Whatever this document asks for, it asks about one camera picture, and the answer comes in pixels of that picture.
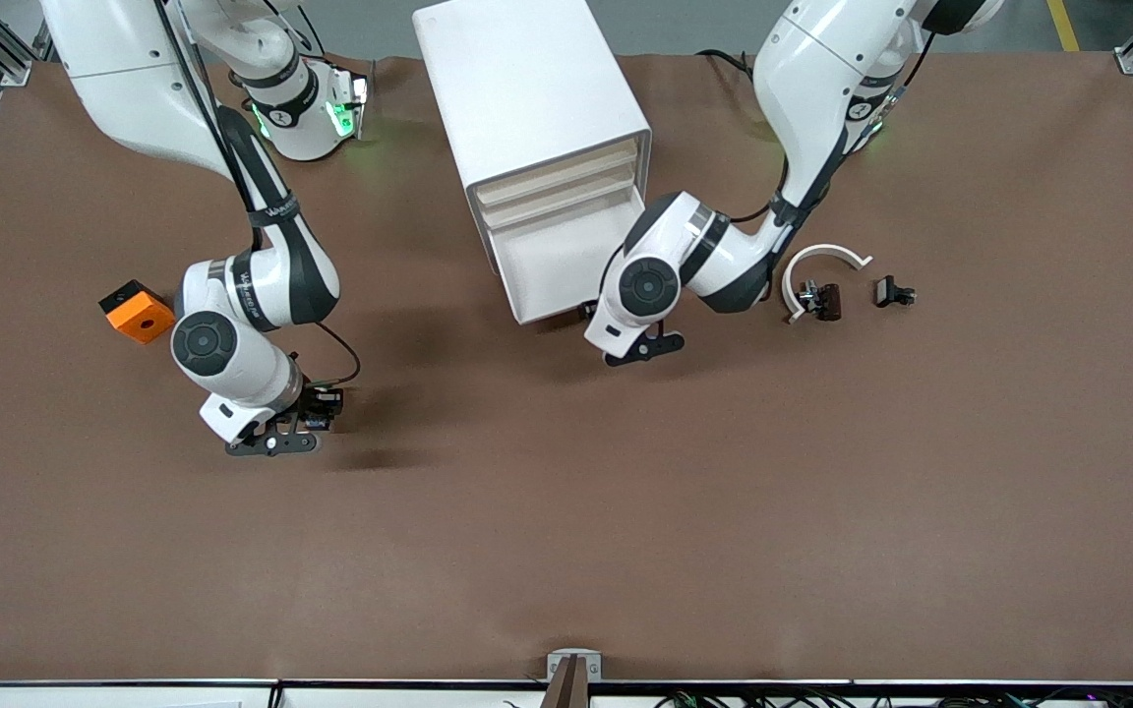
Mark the beige cabinet drawer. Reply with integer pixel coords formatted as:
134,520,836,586
475,142,639,214
480,162,639,235
486,185,648,326

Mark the white drawer cabinet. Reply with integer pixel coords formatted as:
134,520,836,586
412,0,653,278

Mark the orange box with black base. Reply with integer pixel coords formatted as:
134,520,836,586
99,279,177,345

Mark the brown table cover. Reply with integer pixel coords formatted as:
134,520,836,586
0,54,1133,682

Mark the white curved plastic piece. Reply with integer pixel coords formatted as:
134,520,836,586
781,243,874,325

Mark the black base cable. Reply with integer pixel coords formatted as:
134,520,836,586
697,47,759,80

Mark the grey camera bracket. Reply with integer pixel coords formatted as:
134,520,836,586
547,649,603,681

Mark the brown camera mount post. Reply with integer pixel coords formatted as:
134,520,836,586
539,657,592,708

